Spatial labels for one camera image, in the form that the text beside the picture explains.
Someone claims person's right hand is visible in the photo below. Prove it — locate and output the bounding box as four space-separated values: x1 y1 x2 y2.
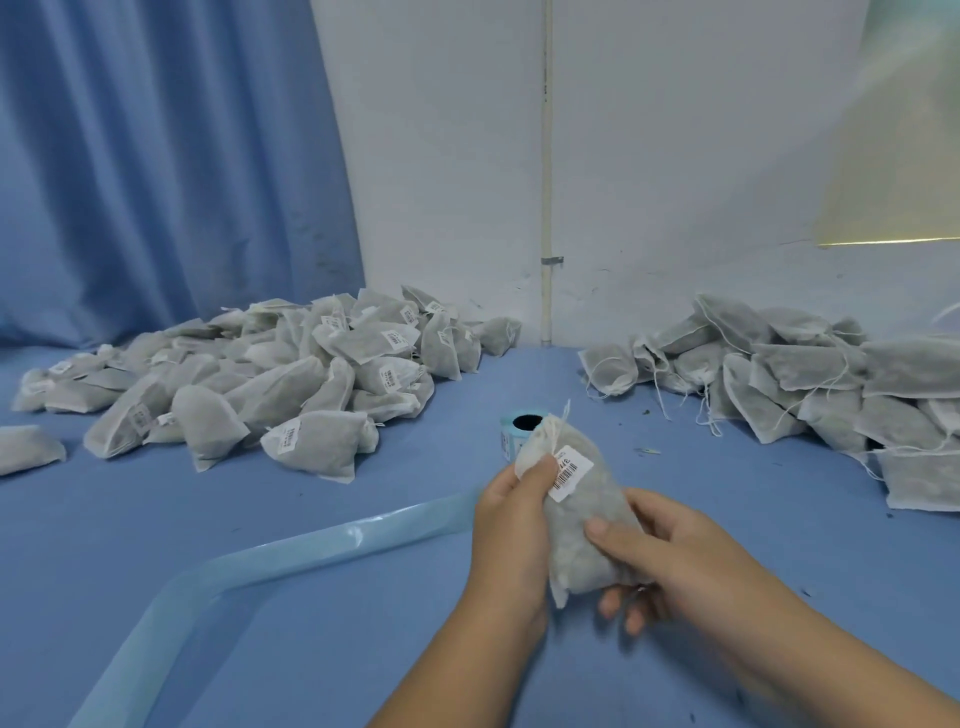
583 487 792 662

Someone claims person's left hand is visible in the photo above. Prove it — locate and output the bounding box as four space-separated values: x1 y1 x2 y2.
466 456 563 639

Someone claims white mesh herb bag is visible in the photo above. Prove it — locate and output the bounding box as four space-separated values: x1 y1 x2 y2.
513 400 650 609

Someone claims white peeled label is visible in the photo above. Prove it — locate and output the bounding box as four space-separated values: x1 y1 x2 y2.
546 444 597 504

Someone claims pile of unlabelled herb bags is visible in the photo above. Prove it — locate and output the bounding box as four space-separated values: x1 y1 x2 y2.
579 292 960 515

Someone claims blue label roll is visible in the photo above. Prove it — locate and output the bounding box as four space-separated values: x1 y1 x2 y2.
67 409 551 728

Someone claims pile of labelled herb bags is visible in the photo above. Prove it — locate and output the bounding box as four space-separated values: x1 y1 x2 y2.
12 283 525 485

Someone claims lone white pouch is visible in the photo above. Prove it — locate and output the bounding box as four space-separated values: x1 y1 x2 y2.
0 424 69 479

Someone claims person's left forearm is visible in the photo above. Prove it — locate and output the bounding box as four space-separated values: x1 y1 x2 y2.
367 607 549 728

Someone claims blue curtain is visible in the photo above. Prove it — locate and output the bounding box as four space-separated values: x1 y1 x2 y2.
0 0 368 350

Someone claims white wall pipe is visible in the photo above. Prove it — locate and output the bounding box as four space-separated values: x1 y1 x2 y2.
538 0 560 348

